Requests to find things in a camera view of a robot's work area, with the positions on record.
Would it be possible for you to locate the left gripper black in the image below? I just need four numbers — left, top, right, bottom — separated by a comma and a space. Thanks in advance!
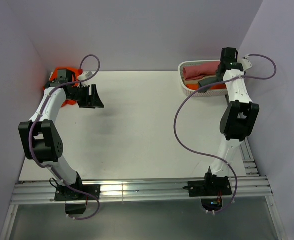
67, 84, 104, 109

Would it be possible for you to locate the dark grey t shirt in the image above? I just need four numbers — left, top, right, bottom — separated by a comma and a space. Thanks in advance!
197, 75, 224, 93

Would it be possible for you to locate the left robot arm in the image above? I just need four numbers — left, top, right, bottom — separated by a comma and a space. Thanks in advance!
18, 68, 104, 201

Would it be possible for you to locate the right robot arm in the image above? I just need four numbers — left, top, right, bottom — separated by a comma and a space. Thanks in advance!
186, 47, 259, 197

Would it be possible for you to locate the orange t shirt on table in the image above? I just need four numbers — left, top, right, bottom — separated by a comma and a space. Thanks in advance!
41, 66, 84, 108

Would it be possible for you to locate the white plastic basket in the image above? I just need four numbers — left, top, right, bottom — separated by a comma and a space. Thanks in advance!
177, 60, 228, 97

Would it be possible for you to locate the rolled pink t shirt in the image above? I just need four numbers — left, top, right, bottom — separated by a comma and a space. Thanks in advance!
182, 61, 220, 81

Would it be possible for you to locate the rolled orange t shirt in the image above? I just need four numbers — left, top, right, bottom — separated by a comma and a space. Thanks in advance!
186, 84, 226, 91

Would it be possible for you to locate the rolled beige t shirt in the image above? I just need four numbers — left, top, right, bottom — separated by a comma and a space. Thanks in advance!
182, 77, 199, 86

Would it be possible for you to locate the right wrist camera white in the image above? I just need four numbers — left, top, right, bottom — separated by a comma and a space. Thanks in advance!
239, 54, 252, 72

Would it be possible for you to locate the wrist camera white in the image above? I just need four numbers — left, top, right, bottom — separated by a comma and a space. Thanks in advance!
77, 71, 93, 82
239, 54, 252, 72

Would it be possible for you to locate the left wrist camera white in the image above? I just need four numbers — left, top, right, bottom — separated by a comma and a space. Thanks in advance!
77, 71, 93, 82

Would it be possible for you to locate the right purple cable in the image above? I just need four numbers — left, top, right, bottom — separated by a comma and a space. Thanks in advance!
173, 53, 278, 215

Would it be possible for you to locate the purple cable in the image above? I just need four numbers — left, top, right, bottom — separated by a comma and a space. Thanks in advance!
173, 53, 278, 215
28, 54, 101, 221

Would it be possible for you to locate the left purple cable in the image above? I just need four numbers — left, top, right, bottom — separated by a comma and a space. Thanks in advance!
28, 54, 101, 221

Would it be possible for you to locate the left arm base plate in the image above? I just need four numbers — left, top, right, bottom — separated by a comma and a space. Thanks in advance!
54, 184, 100, 217

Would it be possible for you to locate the aluminium rail frame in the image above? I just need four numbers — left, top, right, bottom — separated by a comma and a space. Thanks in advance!
0, 93, 287, 240

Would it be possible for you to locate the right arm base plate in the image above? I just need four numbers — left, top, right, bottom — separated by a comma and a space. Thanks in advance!
183, 180, 232, 215

